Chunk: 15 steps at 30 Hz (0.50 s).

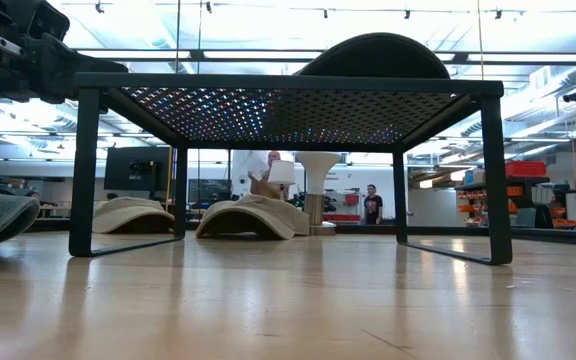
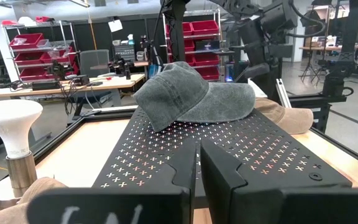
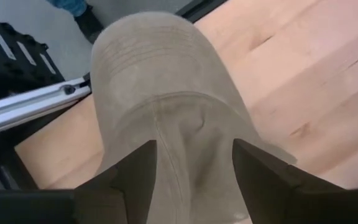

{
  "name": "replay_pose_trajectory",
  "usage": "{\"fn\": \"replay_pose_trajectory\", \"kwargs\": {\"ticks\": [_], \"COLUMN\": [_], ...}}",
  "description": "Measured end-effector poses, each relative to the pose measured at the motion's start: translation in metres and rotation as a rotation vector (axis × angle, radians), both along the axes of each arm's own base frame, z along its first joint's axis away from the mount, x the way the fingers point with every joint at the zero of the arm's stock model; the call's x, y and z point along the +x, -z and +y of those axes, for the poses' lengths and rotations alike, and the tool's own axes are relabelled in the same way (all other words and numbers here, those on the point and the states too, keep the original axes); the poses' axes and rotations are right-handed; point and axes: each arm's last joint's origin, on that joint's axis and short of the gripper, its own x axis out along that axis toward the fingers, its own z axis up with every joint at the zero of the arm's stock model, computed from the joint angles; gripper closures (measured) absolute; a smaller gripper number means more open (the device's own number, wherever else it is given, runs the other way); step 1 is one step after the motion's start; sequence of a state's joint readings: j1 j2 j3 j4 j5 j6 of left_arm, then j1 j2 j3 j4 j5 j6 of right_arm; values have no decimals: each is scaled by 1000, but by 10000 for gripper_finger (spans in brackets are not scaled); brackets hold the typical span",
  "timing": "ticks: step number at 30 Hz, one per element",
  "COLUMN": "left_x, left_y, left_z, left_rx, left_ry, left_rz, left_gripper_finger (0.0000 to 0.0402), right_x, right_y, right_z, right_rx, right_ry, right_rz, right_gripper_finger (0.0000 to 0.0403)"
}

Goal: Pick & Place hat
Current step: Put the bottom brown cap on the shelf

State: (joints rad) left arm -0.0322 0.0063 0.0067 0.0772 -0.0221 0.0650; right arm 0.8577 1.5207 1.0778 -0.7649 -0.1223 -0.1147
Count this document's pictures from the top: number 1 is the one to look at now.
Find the black perforated metal stand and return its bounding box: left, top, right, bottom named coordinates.
left=68, top=72, right=513, bottom=266

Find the shelf with orange bins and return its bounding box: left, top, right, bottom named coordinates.
left=455, top=174, right=552, bottom=230

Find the low red crate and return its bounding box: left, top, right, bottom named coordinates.
left=323, top=213, right=362, bottom=224

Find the beige baseball cap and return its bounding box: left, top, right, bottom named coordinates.
left=91, top=195, right=176, bottom=235
left=195, top=193, right=311, bottom=241

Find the red storage bin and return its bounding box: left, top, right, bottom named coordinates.
left=505, top=160, right=548, bottom=179

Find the yellow pole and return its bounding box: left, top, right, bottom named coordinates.
left=166, top=146, right=175, bottom=221

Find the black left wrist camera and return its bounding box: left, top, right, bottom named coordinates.
left=27, top=0, right=72, bottom=42

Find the white tapered object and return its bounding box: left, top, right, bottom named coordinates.
left=267, top=159, right=297, bottom=186

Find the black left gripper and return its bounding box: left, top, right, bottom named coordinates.
left=0, top=0, right=129, bottom=115

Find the black monitor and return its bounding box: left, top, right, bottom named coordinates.
left=103, top=146, right=172, bottom=192

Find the white pillar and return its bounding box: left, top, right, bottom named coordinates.
left=231, top=149, right=269, bottom=197

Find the black aluminium table frame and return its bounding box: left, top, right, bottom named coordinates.
left=0, top=217, right=576, bottom=247

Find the dark display screen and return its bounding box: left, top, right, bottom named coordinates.
left=187, top=178, right=233, bottom=204

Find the person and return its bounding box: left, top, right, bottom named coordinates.
left=362, top=183, right=384, bottom=225
left=247, top=150, right=292, bottom=201

